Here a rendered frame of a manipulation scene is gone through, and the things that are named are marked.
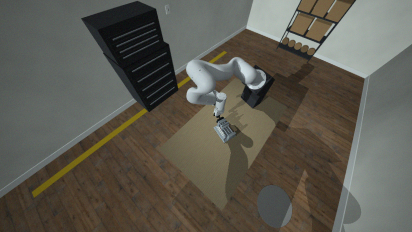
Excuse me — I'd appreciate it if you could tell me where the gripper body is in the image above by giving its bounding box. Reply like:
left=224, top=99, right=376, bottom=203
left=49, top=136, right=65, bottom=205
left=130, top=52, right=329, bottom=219
left=213, top=107, right=225, bottom=117

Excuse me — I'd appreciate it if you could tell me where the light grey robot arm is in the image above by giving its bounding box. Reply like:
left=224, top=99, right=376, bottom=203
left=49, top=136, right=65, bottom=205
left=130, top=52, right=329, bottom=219
left=186, top=57, right=267, bottom=111

